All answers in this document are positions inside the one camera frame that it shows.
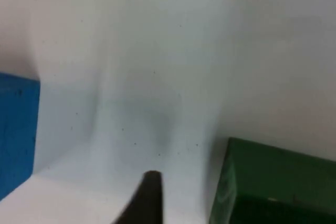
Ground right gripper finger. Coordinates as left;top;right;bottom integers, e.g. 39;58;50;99
111;170;165;224

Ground green cube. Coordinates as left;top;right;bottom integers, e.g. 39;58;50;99
208;136;336;224

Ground blue cube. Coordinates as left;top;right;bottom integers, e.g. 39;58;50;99
0;72;41;200

